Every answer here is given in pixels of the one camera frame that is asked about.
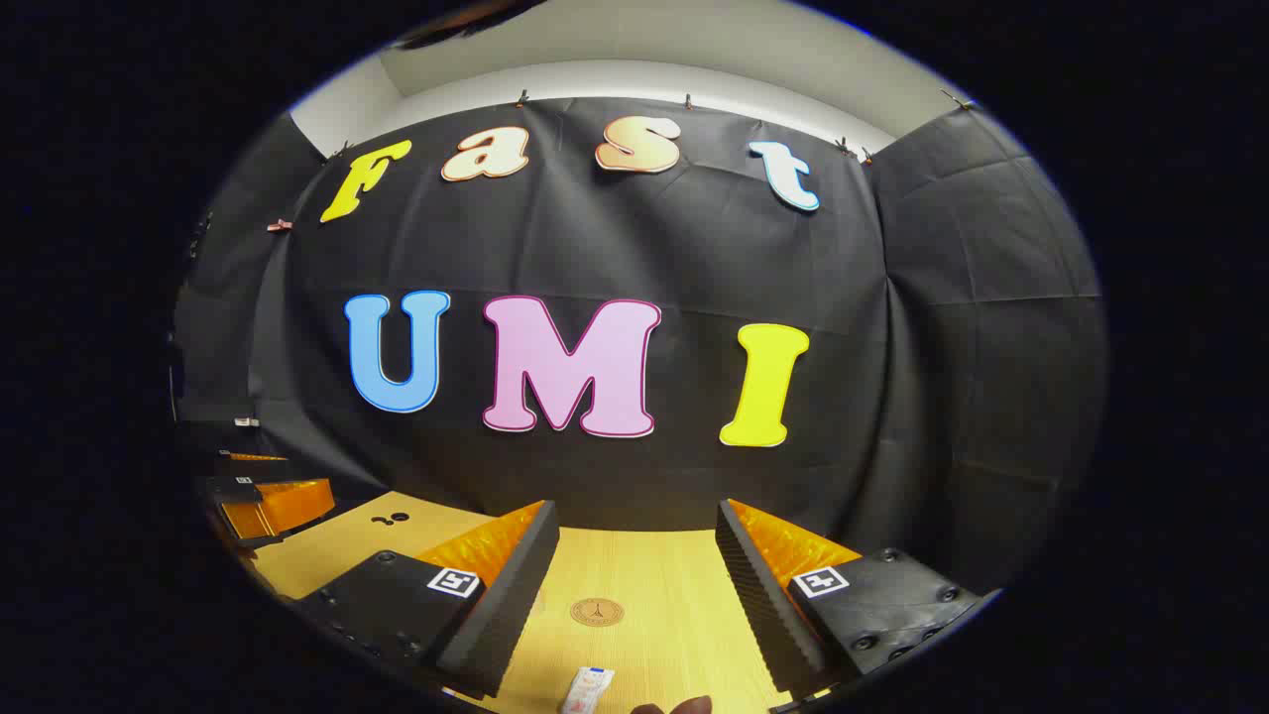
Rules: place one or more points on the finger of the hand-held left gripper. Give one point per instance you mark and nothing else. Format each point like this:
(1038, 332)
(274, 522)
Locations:
(248, 460)
(283, 506)

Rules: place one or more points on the black backdrop cloth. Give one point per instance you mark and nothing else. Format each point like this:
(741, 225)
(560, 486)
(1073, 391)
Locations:
(694, 258)

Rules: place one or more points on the round brown coaster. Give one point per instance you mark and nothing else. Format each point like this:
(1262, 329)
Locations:
(597, 612)

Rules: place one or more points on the wooden desktop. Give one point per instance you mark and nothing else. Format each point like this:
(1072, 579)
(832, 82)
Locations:
(654, 575)

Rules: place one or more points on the white toothpaste tube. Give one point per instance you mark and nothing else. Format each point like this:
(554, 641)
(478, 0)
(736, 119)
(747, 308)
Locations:
(585, 691)

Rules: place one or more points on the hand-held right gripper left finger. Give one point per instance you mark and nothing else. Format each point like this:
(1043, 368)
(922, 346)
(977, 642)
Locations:
(506, 605)

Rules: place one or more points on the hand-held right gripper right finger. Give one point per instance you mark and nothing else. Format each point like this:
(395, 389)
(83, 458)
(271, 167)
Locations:
(763, 605)

